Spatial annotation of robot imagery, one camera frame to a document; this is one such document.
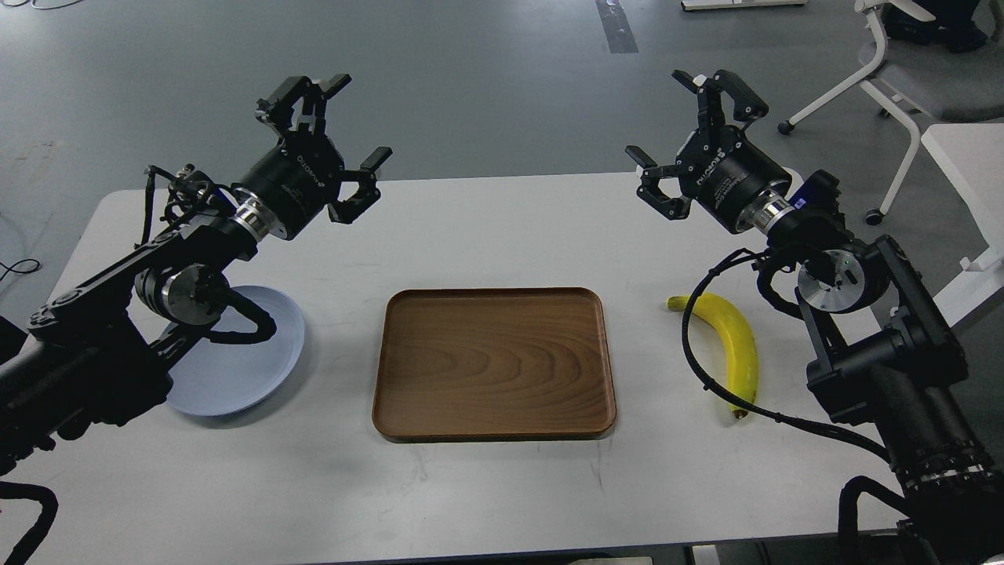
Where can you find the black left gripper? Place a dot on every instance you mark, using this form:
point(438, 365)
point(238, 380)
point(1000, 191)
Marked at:
point(304, 171)

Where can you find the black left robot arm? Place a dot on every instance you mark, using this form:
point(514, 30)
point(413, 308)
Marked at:
point(101, 353)

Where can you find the light blue plate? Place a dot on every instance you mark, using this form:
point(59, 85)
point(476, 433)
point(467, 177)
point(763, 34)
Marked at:
point(222, 379)

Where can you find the grey floor tape strip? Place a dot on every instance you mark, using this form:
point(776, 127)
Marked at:
point(616, 27)

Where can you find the white grey office chair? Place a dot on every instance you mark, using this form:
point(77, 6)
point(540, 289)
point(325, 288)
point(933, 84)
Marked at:
point(951, 88)

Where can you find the yellow banana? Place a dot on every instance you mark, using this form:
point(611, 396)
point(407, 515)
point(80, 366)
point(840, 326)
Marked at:
point(737, 340)

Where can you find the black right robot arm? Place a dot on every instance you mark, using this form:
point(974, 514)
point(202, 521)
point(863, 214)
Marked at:
point(885, 356)

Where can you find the brown wooden tray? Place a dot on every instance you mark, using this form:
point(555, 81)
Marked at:
point(506, 364)

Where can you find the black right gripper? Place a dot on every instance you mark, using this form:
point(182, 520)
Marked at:
point(729, 182)

